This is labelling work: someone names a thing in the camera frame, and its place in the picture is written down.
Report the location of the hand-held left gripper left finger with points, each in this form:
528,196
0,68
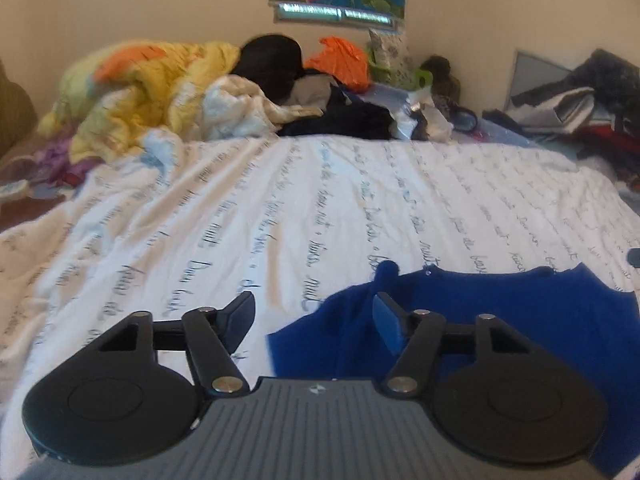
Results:
239,316

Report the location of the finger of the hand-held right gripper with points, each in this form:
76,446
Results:
635,257

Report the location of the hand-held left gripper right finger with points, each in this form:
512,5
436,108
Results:
387,321

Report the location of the blue knit sweater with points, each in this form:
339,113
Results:
500,310

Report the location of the pile of mixed clothes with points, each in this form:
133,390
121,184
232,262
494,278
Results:
600,105

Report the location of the dark navy clothes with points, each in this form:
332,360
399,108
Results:
345,120

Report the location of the white script-printed bed sheet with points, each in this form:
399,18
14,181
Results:
300,200

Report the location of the white crumpled plastic bag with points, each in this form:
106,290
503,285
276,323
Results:
430,120

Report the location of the cream quilted blanket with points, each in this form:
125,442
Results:
235,110

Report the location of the grey framed panel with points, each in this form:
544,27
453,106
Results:
535,75

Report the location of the grey cloth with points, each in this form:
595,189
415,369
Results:
310,92

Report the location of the purple cloth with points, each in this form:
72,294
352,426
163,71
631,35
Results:
60,160

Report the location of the green plastic basket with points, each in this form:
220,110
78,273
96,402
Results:
422,79

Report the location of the yellow cartoon quilt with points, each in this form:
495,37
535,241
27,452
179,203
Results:
140,90

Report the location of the dark brown plush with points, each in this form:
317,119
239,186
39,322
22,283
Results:
440,77

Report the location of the black cloth bundle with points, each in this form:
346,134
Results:
270,60

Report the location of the orange plastic bag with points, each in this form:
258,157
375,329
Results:
340,60

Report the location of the floral pillow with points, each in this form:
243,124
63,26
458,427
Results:
392,50

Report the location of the brown sofa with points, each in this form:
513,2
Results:
15,110

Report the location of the window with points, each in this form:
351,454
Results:
320,11

